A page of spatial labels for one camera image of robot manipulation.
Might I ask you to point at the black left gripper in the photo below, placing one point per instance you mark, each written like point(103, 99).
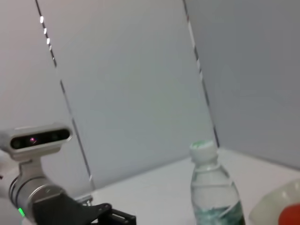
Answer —
point(63, 213)

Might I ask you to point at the clear plastic water bottle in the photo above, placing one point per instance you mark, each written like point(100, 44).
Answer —
point(211, 187)

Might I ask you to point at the green frosted glass fruit bowl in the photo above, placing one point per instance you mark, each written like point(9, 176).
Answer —
point(269, 204)

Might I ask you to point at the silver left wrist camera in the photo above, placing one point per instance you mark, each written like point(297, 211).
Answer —
point(39, 140)

